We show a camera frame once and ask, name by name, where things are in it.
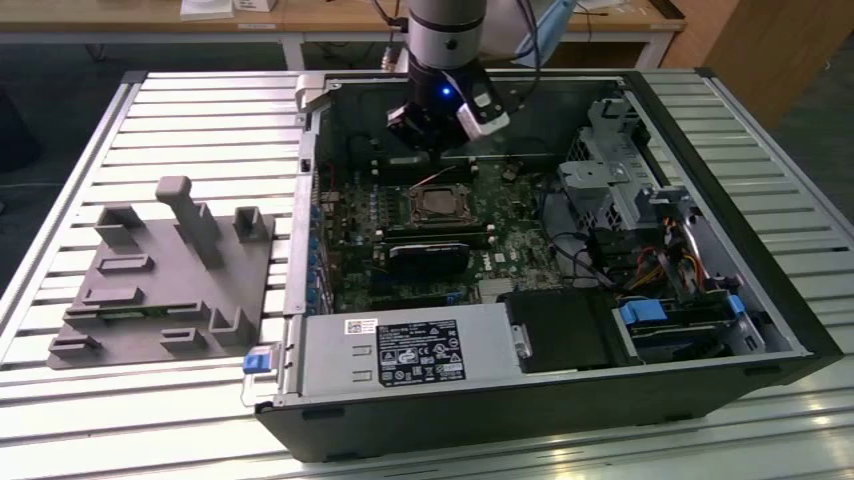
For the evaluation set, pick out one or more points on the silver square CPU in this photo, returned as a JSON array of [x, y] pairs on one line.
[[444, 204]]

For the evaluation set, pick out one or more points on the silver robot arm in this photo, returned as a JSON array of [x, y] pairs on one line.
[[444, 30]]

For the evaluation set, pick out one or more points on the black RAM slot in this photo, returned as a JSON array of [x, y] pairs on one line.
[[464, 176]]

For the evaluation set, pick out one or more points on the black graphics card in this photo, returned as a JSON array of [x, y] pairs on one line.
[[428, 257]]

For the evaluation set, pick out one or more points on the grey metal drive cage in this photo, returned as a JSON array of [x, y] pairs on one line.
[[601, 190]]

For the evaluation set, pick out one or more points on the green motherboard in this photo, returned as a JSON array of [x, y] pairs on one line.
[[521, 250]]

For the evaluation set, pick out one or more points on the small white box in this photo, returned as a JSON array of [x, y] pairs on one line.
[[254, 5]]

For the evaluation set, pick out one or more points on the small silver chipset heatsink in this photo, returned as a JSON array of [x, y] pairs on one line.
[[497, 289]]

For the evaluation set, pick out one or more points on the white cardboard box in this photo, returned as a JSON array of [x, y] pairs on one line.
[[208, 9]]

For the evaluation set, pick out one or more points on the blue disk carrier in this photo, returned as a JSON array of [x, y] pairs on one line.
[[644, 312]]

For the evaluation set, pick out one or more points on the silver power supply unit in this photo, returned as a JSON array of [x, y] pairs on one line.
[[334, 360]]

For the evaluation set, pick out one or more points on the grey parts rack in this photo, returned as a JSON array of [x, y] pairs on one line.
[[167, 280]]

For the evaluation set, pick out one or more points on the wooden cabinet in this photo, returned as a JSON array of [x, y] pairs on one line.
[[768, 50]]

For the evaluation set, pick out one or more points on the long wooden desk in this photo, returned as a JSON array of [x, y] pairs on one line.
[[101, 22]]

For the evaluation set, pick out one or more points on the blue case latch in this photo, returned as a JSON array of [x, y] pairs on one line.
[[260, 361]]

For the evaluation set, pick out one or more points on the metal disk bay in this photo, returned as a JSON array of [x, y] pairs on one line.
[[695, 325]]

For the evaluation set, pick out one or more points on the green RAM stick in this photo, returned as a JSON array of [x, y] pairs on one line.
[[134, 313]]

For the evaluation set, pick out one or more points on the small blue plastic clip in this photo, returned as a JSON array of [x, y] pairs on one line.
[[736, 306]]

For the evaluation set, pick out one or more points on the black open PC case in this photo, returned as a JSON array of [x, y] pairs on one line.
[[468, 425]]

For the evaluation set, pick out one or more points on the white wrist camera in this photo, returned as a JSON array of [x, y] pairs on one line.
[[484, 115]]

